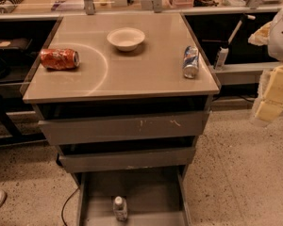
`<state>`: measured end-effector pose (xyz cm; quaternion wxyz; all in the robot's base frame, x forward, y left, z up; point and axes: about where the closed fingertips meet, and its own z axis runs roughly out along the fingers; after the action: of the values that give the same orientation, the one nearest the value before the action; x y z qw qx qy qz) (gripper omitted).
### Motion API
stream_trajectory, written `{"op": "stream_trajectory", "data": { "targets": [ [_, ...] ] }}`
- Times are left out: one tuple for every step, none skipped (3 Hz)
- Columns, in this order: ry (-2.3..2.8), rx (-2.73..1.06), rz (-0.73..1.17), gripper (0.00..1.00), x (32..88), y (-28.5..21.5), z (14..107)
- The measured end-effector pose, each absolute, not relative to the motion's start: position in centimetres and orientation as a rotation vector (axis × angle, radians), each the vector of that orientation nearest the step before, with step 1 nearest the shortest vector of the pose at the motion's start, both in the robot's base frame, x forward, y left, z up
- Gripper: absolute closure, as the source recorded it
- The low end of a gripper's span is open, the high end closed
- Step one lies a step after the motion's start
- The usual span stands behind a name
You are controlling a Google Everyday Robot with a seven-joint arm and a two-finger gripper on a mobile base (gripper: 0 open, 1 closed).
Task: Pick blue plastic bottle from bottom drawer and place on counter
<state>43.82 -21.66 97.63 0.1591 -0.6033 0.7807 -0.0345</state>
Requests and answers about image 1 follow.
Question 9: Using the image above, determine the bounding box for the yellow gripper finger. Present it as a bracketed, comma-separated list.
[254, 65, 283, 122]
[248, 22, 271, 46]

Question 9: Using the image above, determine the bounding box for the blue plastic bottle white cap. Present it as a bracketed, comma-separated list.
[112, 196, 128, 221]

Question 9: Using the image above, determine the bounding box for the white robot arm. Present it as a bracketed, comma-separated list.
[248, 8, 283, 126]

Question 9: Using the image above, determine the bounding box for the white tube bottle black cap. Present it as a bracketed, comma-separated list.
[213, 47, 229, 70]

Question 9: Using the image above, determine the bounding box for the grey top drawer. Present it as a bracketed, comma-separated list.
[39, 111, 208, 145]

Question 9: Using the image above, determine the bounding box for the grey drawer cabinet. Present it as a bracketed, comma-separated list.
[19, 12, 222, 226]

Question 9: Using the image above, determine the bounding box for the grey open bottom drawer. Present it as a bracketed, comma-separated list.
[76, 167, 191, 226]

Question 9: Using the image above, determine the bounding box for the grey middle drawer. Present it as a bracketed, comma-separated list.
[59, 147, 195, 173]

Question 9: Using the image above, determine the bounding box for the blue white soda can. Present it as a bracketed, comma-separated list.
[183, 46, 199, 79]

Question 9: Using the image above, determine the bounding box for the white ceramic bowl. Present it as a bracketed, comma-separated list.
[107, 27, 145, 52]

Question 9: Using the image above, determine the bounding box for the crushed orange soda can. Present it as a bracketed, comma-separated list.
[40, 49, 79, 71]

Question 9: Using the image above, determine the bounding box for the dark flat device on shelf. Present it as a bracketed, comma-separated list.
[0, 38, 31, 51]

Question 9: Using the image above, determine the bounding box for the white rod with handle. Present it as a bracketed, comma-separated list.
[227, 14, 256, 45]

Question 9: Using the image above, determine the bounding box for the black floor cable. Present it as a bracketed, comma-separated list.
[60, 186, 81, 226]

